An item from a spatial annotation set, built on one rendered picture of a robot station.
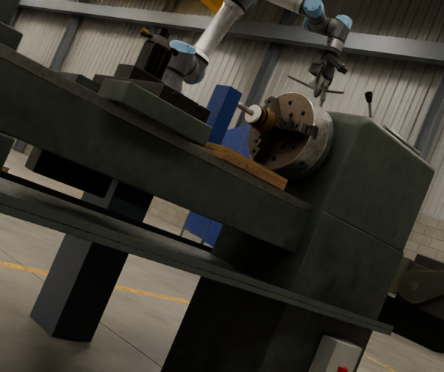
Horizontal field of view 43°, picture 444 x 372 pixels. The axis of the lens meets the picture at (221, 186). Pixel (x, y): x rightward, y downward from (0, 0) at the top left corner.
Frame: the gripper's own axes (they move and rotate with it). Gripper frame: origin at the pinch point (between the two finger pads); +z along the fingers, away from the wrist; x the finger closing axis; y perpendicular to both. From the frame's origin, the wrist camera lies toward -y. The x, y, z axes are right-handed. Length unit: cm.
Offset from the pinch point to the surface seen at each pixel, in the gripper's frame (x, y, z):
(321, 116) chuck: 18.8, -24.6, 15.4
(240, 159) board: 51, -30, 44
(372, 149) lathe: -3.6, -34.0, 17.5
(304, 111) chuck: 23.1, -20.0, 15.9
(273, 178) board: 35, -30, 44
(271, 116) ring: 33.4, -15.7, 22.8
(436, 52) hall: -820, 523, -437
